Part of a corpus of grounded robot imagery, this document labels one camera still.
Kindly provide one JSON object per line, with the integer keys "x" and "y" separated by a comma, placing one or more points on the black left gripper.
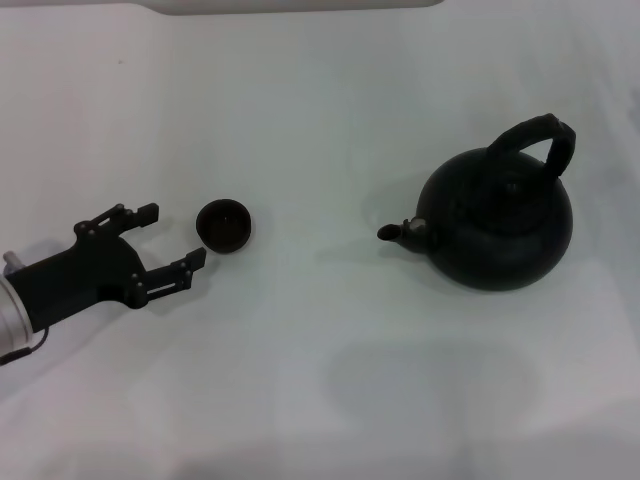
{"x": 85, "y": 272}

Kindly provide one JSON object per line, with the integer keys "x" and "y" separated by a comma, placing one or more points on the small dark teacup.
{"x": 225, "y": 225}

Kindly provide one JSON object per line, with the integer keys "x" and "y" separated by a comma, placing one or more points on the black round teapot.
{"x": 500, "y": 240}

